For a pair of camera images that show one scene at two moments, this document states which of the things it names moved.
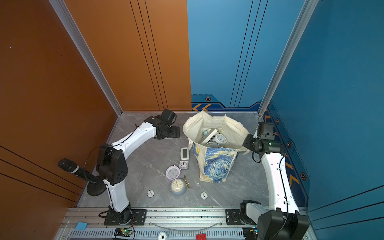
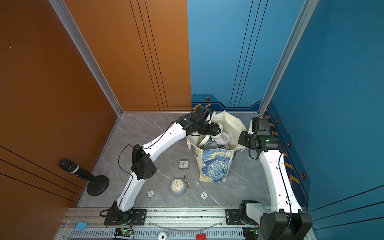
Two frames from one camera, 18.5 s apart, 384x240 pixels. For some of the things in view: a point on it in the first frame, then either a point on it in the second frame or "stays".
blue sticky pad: [81, 225] stays
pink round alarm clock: [173, 172] to [225, 138]
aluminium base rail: [180, 223] stays
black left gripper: [176, 133] to [214, 131]
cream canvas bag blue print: [214, 141] stays
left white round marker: [150, 193] stays
